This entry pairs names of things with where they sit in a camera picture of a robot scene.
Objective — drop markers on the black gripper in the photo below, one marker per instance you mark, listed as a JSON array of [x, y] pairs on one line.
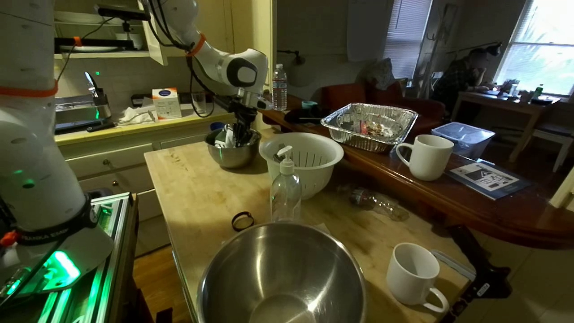
[[244, 108]]

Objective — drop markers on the white green striped towel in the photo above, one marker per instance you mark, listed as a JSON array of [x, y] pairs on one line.
[[224, 137]]

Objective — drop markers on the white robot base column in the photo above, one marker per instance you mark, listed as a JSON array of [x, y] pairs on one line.
[[36, 183]]

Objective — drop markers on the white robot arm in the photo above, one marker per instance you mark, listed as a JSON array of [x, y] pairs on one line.
[[233, 81]]

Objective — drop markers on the small silver bowl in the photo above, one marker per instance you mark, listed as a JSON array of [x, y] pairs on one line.
[[231, 158]]

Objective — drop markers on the large silver mixing bowl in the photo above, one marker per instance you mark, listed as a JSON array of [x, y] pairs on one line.
[[281, 273]]

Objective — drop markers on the clear plastic water bottle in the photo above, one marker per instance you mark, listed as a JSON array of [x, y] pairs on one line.
[[280, 86]]

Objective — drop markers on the clear pump spray bottle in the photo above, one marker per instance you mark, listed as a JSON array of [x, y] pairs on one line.
[[285, 191]]

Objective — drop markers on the white plastic colander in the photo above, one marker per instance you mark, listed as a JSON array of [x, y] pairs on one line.
[[314, 158]]

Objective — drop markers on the tissue box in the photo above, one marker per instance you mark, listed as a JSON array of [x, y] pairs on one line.
[[167, 103]]

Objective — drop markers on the aluminium foil tray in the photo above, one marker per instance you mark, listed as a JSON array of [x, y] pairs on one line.
[[371, 128]]

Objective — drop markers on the white cabinet with drawers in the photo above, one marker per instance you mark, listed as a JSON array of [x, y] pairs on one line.
[[111, 160]]

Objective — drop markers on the crumpled clear plastic wrap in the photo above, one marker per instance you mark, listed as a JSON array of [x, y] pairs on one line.
[[369, 199]]

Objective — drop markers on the white mug on counter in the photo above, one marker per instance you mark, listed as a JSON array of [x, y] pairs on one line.
[[427, 156]]

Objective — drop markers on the metal robot mounting stand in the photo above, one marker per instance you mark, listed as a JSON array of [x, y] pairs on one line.
[[80, 278]]

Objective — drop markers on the white mug near front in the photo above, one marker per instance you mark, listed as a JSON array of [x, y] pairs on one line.
[[411, 275]]

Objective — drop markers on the clear plastic container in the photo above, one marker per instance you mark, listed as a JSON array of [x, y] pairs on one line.
[[468, 140]]

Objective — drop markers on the person at window desk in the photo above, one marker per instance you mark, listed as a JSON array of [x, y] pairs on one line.
[[459, 76]]

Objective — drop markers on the printed booklet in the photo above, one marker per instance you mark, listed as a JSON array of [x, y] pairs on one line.
[[488, 180]]

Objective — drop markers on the wooden desk by window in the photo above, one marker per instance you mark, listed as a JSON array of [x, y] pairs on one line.
[[533, 121]]

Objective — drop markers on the dark wooden counter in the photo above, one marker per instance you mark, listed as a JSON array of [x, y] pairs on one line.
[[522, 217]]

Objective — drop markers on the black ring green handle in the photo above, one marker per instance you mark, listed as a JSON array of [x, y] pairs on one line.
[[242, 221]]

